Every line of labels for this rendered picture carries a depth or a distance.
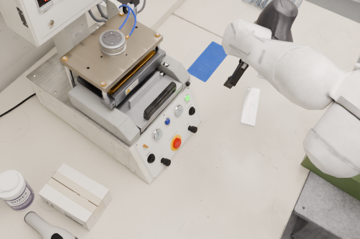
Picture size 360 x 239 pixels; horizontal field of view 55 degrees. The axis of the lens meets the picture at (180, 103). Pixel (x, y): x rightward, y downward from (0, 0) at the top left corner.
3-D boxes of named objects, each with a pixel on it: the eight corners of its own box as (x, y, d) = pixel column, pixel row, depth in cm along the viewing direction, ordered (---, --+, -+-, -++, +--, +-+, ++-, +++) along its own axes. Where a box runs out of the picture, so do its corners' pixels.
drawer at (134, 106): (73, 88, 119) (69, 73, 112) (117, 50, 129) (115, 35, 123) (141, 134, 110) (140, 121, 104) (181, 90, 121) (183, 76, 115)
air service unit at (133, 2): (111, 30, 130) (107, -3, 117) (136, 9, 137) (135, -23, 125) (122, 36, 128) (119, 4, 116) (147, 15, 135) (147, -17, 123)
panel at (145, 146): (153, 180, 121) (133, 144, 109) (201, 121, 135) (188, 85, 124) (157, 182, 120) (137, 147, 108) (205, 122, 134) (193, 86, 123)
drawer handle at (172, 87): (143, 117, 109) (142, 110, 106) (171, 87, 117) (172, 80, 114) (148, 120, 109) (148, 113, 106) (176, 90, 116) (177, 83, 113)
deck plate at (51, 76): (25, 77, 121) (25, 75, 120) (96, 23, 138) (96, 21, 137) (128, 150, 108) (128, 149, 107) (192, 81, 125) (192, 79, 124)
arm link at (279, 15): (244, 67, 97) (277, 77, 98) (264, 43, 84) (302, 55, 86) (253, 15, 104) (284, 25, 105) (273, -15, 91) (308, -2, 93)
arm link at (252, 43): (338, 55, 69) (290, 32, 98) (249, 27, 67) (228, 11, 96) (314, 106, 72) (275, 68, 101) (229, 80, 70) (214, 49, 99)
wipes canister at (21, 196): (2, 202, 113) (-16, 185, 101) (22, 181, 118) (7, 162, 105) (21, 217, 111) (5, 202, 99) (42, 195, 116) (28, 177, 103)
